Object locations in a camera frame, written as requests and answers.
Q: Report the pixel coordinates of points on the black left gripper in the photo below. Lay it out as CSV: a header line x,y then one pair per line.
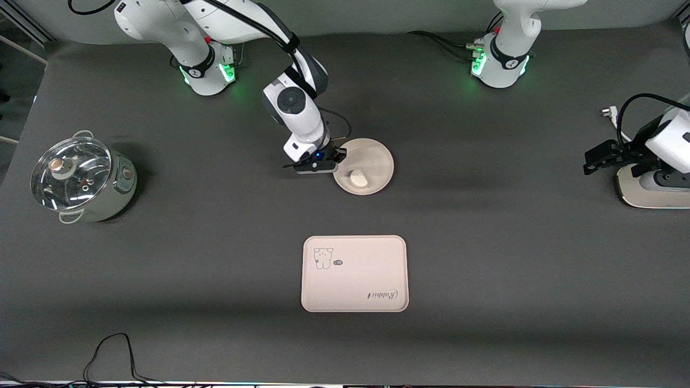
x,y
632,152

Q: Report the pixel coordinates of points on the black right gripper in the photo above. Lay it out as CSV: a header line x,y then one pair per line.
x,y
335,155

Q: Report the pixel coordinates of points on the small white bun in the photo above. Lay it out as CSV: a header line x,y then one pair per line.
x,y
359,178

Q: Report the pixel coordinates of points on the round cream plate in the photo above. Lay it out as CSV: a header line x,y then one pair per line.
x,y
377,161

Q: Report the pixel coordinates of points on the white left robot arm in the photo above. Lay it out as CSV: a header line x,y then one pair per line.
x,y
512,48

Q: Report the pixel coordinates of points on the cream rabbit print tray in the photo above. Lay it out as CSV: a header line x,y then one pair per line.
x,y
356,280

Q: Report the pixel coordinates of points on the white toaster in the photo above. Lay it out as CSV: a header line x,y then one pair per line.
x,y
647,198

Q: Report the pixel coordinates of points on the dark grey table mat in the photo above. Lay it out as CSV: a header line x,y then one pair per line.
x,y
215,258

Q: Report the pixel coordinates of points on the steel pot with lid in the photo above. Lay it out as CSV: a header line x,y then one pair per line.
x,y
121,188

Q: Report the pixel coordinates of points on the glass pot lid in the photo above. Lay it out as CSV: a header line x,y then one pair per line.
x,y
70,178

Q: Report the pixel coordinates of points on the aluminium frame rail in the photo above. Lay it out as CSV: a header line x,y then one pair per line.
x,y
684,20
32,28

